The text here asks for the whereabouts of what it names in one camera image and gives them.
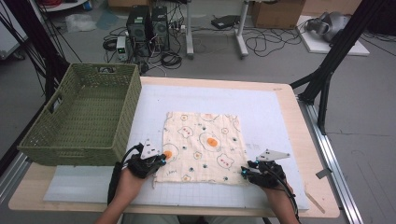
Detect large beige cardboard box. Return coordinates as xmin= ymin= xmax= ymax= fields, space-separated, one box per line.
xmin=302 ymin=0 xmax=363 ymax=16

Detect person's left hand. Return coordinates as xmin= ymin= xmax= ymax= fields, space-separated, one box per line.
xmin=119 ymin=169 xmax=148 ymax=195

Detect grey white cabinet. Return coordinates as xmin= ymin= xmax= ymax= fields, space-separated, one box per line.
xmin=0 ymin=18 xmax=28 ymax=61

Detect black flat device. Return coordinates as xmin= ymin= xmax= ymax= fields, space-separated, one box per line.
xmin=210 ymin=14 xmax=241 ymax=30

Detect grey headset device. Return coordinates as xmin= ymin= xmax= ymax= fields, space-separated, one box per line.
xmin=304 ymin=11 xmax=351 ymax=43

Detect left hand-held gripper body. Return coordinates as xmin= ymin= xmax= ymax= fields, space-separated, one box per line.
xmin=125 ymin=138 xmax=164 ymax=180

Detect white round table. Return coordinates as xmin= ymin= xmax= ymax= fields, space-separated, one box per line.
xmin=36 ymin=0 xmax=92 ymax=13

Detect grey tape piece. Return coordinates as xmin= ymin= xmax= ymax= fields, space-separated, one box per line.
xmin=315 ymin=167 xmax=333 ymax=180

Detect black computer tower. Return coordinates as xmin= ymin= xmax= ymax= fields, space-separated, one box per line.
xmin=150 ymin=6 xmax=171 ymax=52
xmin=125 ymin=6 xmax=152 ymax=58

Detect person's grey trousers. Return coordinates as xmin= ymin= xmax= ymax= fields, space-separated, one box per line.
xmin=120 ymin=213 xmax=265 ymax=224

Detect black floor cables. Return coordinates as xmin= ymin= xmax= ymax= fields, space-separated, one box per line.
xmin=245 ymin=26 xmax=303 ymax=58

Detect open brown cardboard box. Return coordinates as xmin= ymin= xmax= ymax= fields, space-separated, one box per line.
xmin=251 ymin=0 xmax=306 ymax=30

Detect thin wooden stick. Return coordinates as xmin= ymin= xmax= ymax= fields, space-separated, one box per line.
xmin=304 ymin=189 xmax=327 ymax=215

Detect clear plastic bag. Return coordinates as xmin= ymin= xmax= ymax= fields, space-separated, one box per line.
xmin=64 ymin=12 xmax=98 ymax=34

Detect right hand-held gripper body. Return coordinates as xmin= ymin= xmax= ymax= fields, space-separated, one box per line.
xmin=251 ymin=148 xmax=291 ymax=189

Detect white floor board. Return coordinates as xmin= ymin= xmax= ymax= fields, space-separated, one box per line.
xmin=297 ymin=15 xmax=371 ymax=57

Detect aluminium rail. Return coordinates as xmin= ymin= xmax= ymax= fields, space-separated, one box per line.
xmin=0 ymin=152 xmax=33 ymax=204
xmin=298 ymin=99 xmax=364 ymax=224

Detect teal floor sheet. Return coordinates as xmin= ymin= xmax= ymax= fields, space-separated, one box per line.
xmin=95 ymin=8 xmax=120 ymax=31

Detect black metal frame stand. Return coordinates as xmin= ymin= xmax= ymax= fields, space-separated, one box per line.
xmin=290 ymin=0 xmax=396 ymax=135
xmin=0 ymin=0 xmax=72 ymax=105

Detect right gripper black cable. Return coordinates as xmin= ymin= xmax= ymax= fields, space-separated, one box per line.
xmin=274 ymin=169 xmax=302 ymax=222

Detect white metal desk frame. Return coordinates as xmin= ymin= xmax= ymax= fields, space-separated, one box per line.
xmin=185 ymin=0 xmax=250 ymax=60

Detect coiled black cable bundle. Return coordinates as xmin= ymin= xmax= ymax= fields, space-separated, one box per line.
xmin=161 ymin=50 xmax=183 ymax=70

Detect white bench power supply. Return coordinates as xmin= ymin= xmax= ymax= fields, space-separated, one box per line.
xmin=116 ymin=35 xmax=130 ymax=62

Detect white grid mat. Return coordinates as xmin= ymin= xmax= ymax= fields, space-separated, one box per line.
xmin=43 ymin=84 xmax=311 ymax=211

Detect green woven basket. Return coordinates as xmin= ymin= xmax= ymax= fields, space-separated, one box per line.
xmin=17 ymin=63 xmax=143 ymax=167

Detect person's right hand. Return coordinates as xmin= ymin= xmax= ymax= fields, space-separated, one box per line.
xmin=263 ymin=183 xmax=295 ymax=203

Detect cream patterned cloth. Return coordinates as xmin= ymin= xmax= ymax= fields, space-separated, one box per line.
xmin=152 ymin=111 xmax=250 ymax=188

